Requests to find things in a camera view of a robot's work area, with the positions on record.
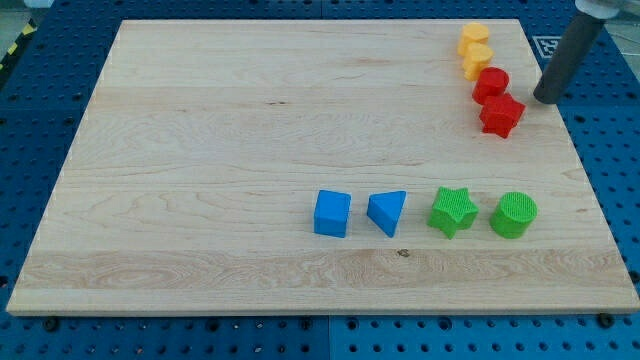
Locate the blue cube block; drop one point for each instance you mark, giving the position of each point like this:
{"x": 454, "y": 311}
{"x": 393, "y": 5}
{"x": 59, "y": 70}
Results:
{"x": 331, "y": 213}

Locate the blue triangle block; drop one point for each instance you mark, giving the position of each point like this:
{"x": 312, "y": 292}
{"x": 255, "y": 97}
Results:
{"x": 385, "y": 210}

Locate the wooden board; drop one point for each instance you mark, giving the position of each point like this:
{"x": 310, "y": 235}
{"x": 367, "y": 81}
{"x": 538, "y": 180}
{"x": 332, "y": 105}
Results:
{"x": 191, "y": 183}

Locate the green star block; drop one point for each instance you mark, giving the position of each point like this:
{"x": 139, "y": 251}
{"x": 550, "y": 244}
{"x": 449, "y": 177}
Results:
{"x": 452, "y": 210}

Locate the red star block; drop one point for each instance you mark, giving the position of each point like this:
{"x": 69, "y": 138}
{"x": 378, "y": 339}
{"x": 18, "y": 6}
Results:
{"x": 500, "y": 114}

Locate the green cylinder block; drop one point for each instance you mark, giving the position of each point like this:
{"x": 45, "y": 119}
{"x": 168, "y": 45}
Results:
{"x": 513, "y": 215}

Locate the red cylinder block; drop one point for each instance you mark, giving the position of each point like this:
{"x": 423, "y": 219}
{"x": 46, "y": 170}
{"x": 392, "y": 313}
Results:
{"x": 492, "y": 81}

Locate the yellow heart block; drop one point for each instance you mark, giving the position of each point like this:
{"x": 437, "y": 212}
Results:
{"x": 477, "y": 57}

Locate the yellow hexagon block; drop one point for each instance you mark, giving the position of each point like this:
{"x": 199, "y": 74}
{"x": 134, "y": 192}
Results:
{"x": 472, "y": 32}

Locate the white fiducial marker tag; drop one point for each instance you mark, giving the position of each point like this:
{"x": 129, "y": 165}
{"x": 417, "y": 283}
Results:
{"x": 545, "y": 45}

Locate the yellow black hazard tape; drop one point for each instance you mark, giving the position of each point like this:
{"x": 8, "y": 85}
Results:
{"x": 19, "y": 45}

